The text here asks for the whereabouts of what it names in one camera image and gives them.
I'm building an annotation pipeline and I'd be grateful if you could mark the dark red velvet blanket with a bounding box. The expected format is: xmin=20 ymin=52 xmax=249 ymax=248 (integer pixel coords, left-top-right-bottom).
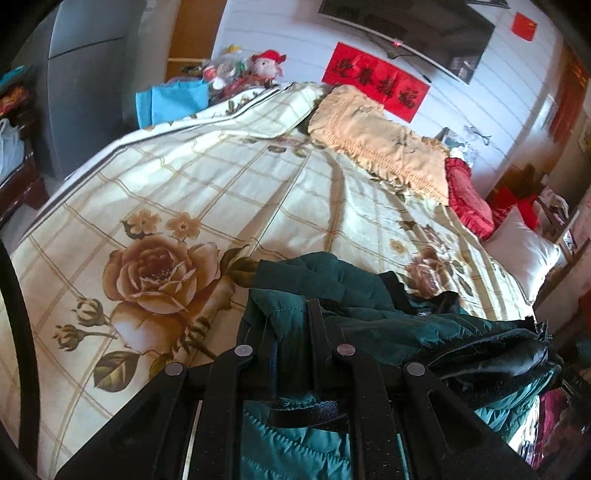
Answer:
xmin=526 ymin=389 xmax=590 ymax=471

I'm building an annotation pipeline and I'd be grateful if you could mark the grey refrigerator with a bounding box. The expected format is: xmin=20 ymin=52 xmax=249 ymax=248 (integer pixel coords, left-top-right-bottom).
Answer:
xmin=12 ymin=0 xmax=145 ymax=180

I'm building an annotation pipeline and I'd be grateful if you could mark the light blue cloth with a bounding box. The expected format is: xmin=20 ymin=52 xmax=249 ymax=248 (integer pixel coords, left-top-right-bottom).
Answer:
xmin=135 ymin=80 xmax=209 ymax=128

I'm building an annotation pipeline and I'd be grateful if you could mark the wall-mounted black television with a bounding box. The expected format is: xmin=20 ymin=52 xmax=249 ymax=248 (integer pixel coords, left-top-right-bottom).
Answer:
xmin=318 ymin=0 xmax=495 ymax=84

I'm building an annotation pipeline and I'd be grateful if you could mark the pink plush toy red hat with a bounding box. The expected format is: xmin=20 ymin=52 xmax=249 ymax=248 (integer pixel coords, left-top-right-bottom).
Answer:
xmin=246 ymin=50 xmax=287 ymax=88

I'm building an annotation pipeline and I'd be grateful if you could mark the dark green quilted jacket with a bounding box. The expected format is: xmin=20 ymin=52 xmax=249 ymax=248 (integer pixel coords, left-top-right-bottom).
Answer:
xmin=228 ymin=252 xmax=560 ymax=479

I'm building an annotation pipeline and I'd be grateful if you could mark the framed photo at headboard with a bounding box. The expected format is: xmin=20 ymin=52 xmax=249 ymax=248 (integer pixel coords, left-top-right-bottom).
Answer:
xmin=435 ymin=127 xmax=479 ymax=168

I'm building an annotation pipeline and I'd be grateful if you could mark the cream floral bed quilt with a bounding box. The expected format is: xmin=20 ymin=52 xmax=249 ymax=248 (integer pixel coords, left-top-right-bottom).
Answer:
xmin=11 ymin=83 xmax=533 ymax=479

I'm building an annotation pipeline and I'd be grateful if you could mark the white pillow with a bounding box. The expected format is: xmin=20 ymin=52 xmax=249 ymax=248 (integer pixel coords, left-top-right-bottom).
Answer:
xmin=484 ymin=206 xmax=560 ymax=304

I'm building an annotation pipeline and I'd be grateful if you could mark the red heart-shaped cushion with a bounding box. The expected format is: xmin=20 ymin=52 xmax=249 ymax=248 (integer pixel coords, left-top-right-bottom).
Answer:
xmin=445 ymin=157 xmax=495 ymax=240

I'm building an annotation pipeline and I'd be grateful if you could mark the yellow frilled pillow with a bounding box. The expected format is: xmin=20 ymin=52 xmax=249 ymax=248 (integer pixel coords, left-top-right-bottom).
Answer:
xmin=308 ymin=85 xmax=449 ymax=205

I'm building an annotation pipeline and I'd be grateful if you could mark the red banner with characters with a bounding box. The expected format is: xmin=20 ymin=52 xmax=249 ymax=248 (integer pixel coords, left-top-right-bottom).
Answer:
xmin=322 ymin=43 xmax=430 ymax=123

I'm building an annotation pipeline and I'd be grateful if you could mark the wooden chair with floral cushion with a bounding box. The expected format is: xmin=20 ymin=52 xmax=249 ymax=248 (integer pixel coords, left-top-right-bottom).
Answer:
xmin=534 ymin=186 xmax=590 ymax=309

